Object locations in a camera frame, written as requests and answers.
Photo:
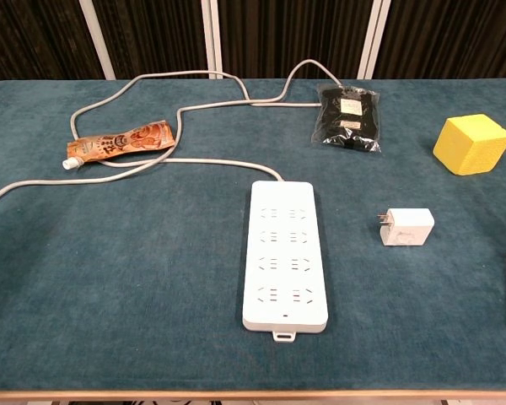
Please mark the white eight-outlet power strip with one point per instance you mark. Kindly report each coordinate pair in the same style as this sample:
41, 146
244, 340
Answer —
284, 253

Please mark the small white plug adapter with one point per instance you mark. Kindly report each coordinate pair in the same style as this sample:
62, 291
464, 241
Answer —
409, 228

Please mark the black gloves in plastic bag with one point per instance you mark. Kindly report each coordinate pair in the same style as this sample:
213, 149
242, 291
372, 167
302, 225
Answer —
346, 131

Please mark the orange spouted sauce pouch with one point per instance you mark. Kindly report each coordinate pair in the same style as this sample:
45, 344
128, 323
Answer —
122, 143

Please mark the teal table cloth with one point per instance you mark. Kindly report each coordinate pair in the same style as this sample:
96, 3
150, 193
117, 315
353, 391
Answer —
109, 274

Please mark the yellow cube block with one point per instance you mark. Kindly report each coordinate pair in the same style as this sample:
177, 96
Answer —
468, 143

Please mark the white partition frame post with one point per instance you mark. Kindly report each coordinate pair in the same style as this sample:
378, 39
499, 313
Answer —
211, 42
98, 42
373, 42

